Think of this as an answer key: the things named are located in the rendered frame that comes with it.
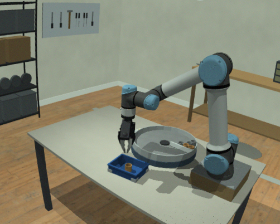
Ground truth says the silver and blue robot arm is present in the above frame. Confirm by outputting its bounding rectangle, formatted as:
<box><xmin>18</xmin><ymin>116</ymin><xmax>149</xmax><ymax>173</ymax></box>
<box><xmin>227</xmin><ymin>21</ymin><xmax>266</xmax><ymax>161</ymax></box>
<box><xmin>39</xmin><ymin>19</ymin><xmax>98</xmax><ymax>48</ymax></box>
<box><xmin>120</xmin><ymin>52</ymin><xmax>239</xmax><ymax>181</ymax></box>

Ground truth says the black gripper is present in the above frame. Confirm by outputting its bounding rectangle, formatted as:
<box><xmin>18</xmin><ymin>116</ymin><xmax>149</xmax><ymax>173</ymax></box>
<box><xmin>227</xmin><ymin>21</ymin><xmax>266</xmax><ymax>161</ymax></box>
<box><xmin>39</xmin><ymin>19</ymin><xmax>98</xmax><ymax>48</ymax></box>
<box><xmin>118</xmin><ymin>114</ymin><xmax>136</xmax><ymax>153</ymax></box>

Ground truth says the blue crate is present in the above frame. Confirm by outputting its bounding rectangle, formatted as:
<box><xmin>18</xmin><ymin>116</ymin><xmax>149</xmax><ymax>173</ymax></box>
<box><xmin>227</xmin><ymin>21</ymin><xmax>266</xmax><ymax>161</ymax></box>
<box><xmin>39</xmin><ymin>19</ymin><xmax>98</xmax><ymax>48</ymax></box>
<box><xmin>107</xmin><ymin>154</ymin><xmax>149</xmax><ymax>183</ymax></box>

